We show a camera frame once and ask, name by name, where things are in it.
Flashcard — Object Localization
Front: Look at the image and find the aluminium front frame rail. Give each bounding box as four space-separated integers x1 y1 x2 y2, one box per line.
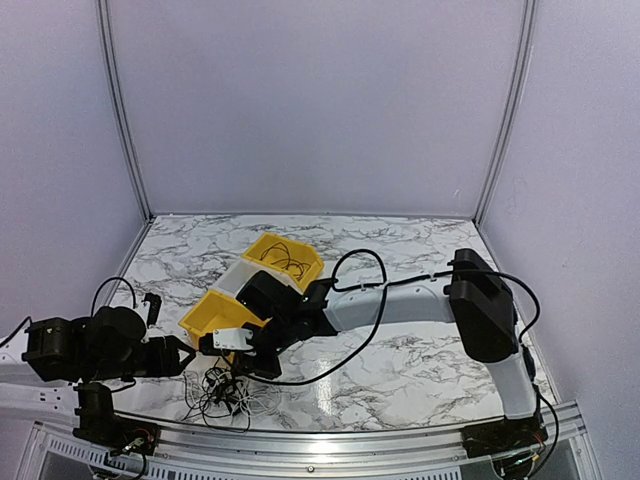
14 404 601 479

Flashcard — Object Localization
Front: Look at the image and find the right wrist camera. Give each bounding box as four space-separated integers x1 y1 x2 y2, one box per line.
198 328 254 356

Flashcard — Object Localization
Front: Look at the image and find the long black cable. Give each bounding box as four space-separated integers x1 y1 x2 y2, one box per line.
260 241 311 281

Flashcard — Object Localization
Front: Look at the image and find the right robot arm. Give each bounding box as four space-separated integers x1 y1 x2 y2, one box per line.
219 249 541 448

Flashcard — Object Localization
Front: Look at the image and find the right aluminium corner post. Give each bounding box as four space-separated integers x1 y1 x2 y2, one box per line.
472 0 539 229

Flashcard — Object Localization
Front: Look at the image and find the white plastic bin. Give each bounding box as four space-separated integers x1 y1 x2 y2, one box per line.
212 258 302 298

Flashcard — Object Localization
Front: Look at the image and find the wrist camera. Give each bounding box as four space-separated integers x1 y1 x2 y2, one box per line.
143 292 162 327
198 328 254 356

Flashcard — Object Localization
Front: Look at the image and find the far yellow plastic bin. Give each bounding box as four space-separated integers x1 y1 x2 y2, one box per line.
242 232 324 293

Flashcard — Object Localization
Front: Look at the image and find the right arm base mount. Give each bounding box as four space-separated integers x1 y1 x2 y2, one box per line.
461 418 548 458

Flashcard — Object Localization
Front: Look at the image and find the yellow plastic bin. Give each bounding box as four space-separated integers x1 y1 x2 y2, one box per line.
242 232 324 293
179 290 267 353

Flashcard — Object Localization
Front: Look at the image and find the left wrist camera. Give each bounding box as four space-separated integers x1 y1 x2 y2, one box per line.
143 292 162 327

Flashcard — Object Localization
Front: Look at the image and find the near yellow plastic bin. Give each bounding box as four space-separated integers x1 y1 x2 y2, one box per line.
179 290 267 353

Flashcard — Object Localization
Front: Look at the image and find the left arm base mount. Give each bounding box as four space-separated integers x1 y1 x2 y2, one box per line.
72 416 160 456

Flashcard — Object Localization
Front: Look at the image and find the left aluminium corner post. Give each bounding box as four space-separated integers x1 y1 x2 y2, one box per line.
95 0 154 222

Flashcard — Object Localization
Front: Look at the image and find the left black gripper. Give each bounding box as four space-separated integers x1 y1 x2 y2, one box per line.
85 336 196 382

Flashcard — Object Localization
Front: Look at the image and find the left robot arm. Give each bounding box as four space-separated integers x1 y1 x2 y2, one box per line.
1 276 196 445

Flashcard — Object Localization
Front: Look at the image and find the aluminium corner post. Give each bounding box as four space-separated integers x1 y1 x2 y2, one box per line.
95 0 154 222
472 0 539 229

